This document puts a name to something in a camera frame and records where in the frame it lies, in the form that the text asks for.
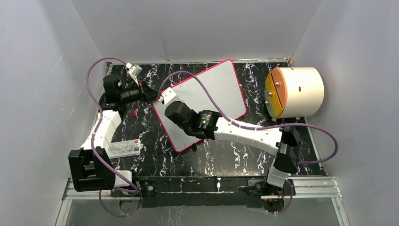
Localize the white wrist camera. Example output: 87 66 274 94
125 63 142 85
158 88 183 108

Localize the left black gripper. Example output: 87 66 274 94
120 79 160 106

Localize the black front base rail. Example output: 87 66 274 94
138 176 275 208

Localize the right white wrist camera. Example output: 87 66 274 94
158 88 183 108

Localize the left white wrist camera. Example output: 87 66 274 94
125 63 142 85

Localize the pink-framed whiteboard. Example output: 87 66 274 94
152 59 247 153

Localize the white cylindrical drum device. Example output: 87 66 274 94
264 67 325 119

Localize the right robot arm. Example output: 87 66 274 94
165 101 303 195

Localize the purple cable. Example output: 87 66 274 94
157 71 339 216
86 57 141 218

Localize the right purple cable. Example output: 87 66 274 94
157 71 339 216

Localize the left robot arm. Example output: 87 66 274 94
68 74 158 196

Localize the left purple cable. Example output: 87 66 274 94
86 57 141 218

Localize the white printed label card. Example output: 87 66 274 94
107 139 144 159

